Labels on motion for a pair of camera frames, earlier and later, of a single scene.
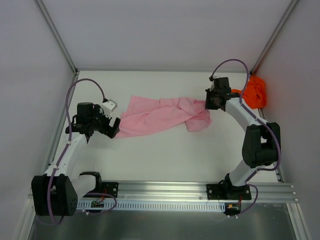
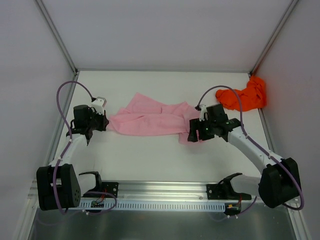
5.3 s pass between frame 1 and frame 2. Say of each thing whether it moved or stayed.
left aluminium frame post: stayed
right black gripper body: moved
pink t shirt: moved
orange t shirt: stayed
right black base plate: stayed
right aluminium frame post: stayed
